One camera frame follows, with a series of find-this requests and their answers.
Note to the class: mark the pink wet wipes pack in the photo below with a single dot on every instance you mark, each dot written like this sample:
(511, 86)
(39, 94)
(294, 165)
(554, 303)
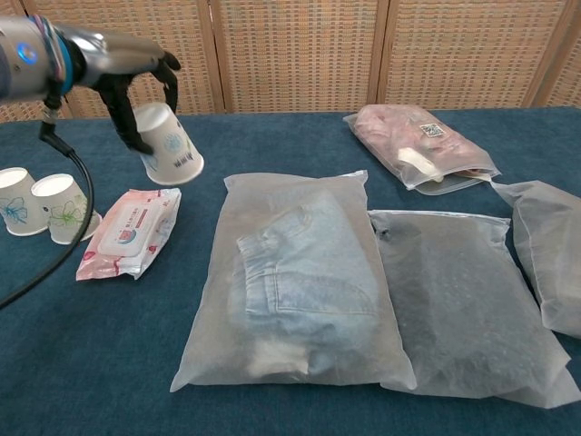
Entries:
(127, 231)

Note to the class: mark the frosted bag with dark garment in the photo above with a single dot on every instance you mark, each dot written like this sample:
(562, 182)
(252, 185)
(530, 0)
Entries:
(463, 309)

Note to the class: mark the white paper cup blue print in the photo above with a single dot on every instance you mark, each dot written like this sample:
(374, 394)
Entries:
(174, 150)
(18, 209)

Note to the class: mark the blue table mat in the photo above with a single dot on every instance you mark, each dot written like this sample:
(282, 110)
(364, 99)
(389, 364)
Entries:
(91, 340)

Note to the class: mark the white paper cup green flower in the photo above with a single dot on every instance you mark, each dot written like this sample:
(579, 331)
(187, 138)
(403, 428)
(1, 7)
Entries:
(61, 213)

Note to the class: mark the frosted bag with brown garment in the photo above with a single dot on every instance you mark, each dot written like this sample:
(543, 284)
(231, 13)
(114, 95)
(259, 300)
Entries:
(554, 245)

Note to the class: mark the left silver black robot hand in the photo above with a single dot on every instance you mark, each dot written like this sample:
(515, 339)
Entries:
(118, 56)

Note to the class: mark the frosted bag with pink garment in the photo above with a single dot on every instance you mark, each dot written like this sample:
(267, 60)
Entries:
(408, 136)

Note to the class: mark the frosted bag with blue jeans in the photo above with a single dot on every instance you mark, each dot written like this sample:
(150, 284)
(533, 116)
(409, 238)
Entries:
(295, 281)

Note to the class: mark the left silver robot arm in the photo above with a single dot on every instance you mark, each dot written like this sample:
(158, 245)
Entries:
(22, 59)

